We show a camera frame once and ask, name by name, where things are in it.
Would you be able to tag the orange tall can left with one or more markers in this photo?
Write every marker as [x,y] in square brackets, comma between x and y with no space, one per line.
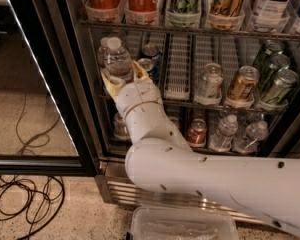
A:
[104,10]

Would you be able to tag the empty white shelf tray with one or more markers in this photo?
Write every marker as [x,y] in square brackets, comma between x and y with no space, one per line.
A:
[177,79]

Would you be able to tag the white labelled bottle top shelf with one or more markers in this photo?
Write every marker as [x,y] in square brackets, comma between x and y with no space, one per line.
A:
[268,15]

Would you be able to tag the bottom right water bottle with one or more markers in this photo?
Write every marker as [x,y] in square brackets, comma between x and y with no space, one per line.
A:
[248,140]

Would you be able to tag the glass fridge door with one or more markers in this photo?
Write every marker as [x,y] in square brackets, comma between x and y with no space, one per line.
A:
[47,113]

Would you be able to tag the red can bottom shelf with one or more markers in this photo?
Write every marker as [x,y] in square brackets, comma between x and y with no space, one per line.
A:
[196,133]

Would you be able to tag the green white tall can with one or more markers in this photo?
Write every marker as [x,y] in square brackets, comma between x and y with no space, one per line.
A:
[183,13]

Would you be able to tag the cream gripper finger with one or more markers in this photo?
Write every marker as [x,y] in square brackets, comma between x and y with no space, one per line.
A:
[112,84]
[140,74]

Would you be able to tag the blue rear soda can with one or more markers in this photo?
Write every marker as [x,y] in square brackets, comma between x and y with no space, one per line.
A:
[152,52]

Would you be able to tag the clear rear water bottle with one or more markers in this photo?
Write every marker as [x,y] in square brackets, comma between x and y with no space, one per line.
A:
[102,51]

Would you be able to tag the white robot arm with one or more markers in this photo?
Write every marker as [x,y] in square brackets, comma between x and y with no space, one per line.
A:
[161,160]

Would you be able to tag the orange tall can right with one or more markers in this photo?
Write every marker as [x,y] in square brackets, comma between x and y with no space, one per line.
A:
[142,12]

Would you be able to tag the white silver can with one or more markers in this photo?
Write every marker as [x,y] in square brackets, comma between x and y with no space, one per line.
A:
[210,81]

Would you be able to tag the gold can bottom shelf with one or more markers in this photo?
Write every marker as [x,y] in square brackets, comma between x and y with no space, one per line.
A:
[176,121]

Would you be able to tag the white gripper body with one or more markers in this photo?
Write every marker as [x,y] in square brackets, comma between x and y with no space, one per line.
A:
[136,95]

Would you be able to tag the gold tall can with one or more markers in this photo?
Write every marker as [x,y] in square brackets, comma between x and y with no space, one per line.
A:
[226,15]

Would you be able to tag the green middle can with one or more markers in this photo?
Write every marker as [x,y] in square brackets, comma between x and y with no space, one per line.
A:
[275,63]

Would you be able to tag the orange tall can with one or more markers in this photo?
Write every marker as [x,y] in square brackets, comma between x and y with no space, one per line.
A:
[104,10]
[142,12]

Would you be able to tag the blue soda can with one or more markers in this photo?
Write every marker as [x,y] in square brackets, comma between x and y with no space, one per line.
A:
[149,66]
[152,52]

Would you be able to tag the silver can bottom left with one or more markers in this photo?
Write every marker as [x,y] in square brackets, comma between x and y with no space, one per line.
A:
[120,128]

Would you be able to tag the clear front water bottle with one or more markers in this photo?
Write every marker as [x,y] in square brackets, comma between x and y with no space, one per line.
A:
[118,60]

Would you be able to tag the stainless steel fridge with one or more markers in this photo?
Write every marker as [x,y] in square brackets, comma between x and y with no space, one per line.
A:
[283,141]

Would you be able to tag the green rear can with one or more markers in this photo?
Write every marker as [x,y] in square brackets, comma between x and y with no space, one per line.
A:
[268,48]

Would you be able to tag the bottom shelf water bottle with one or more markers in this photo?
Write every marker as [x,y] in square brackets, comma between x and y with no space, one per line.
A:
[222,137]

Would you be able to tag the clear plastic bin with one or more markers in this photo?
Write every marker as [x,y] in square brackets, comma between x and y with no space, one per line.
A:
[161,223]

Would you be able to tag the blue front soda can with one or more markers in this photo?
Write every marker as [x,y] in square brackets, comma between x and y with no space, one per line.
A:
[149,66]

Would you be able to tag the clear water bottle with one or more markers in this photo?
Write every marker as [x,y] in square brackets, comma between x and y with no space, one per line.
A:
[118,60]
[102,51]

